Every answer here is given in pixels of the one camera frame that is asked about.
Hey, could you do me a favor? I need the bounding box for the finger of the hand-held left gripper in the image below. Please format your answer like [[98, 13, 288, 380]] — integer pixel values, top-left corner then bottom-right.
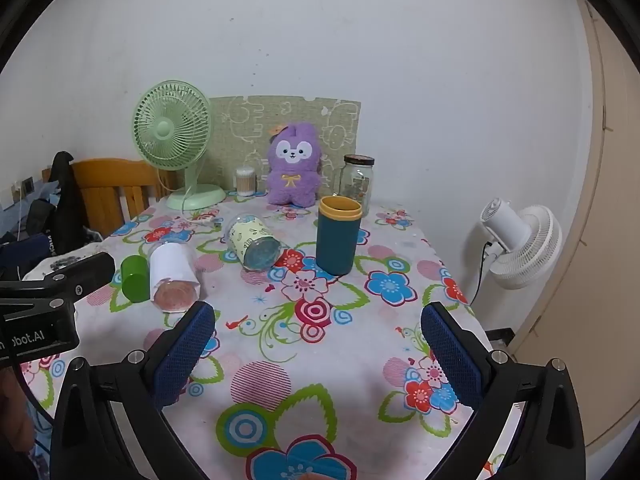
[[0, 252, 117, 306]]

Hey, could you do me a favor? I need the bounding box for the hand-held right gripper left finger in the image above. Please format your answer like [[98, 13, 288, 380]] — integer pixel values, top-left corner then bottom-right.
[[50, 301, 217, 480]]

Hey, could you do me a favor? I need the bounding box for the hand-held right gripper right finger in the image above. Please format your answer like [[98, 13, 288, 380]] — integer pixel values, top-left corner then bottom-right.
[[420, 302, 587, 480]]

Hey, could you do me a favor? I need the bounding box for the teal cup with yellow rim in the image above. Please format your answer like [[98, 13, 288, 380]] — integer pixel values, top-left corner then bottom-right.
[[315, 195, 363, 276]]

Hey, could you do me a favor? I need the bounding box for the person's left forearm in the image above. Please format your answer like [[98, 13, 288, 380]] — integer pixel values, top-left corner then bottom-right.
[[0, 367, 36, 457]]

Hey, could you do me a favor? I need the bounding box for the small green cup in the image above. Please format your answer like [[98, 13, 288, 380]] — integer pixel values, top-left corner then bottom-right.
[[120, 255, 151, 303]]

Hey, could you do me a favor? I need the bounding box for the clear cup with yellow print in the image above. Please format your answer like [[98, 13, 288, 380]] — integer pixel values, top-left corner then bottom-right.
[[225, 214, 280, 272]]

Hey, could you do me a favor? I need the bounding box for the white printed cloth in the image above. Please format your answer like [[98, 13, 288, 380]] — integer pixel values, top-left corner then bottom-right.
[[22, 242, 107, 282]]

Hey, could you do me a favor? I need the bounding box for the dark blue cloth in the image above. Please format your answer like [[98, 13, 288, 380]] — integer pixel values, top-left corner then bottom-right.
[[0, 232, 52, 282]]

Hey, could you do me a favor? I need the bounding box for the black jacket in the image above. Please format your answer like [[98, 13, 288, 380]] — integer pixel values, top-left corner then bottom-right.
[[25, 151, 92, 256]]

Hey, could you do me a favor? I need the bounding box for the white jar with green lid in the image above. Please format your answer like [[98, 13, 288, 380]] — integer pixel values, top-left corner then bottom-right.
[[149, 242, 201, 313]]

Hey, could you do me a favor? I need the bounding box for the wooden chair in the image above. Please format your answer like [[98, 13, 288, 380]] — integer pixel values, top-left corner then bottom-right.
[[42, 158, 176, 238]]

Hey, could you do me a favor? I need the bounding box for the floral tablecloth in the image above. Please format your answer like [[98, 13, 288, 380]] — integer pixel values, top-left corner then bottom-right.
[[22, 192, 511, 480]]

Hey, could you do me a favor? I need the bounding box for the white clip fan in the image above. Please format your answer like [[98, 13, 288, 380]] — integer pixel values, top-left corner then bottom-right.
[[480, 198, 563, 290]]

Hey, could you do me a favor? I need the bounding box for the green desk fan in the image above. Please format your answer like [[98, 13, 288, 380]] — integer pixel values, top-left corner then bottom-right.
[[131, 79, 227, 211]]

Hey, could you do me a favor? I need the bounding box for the beige wooden door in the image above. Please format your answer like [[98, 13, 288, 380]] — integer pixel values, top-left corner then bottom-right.
[[510, 0, 640, 453]]

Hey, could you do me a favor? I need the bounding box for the clear cotton swab container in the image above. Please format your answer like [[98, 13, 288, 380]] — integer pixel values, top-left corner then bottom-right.
[[235, 165, 258, 197]]

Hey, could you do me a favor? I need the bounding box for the glass jar with black lid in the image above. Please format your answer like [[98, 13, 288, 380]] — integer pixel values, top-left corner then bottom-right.
[[340, 155, 376, 217]]

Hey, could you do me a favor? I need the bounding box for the purple plush toy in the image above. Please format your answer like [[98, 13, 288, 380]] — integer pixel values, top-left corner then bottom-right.
[[265, 121, 322, 208]]

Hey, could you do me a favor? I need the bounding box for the green patterned puzzle board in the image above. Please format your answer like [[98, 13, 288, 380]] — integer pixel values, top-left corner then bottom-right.
[[207, 95, 362, 202]]

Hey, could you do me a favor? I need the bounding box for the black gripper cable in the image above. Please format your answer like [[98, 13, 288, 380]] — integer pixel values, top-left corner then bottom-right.
[[7, 354, 55, 425]]

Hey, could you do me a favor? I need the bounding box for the black fan cable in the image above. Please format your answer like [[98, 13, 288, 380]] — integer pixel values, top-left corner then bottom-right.
[[470, 242, 495, 307]]

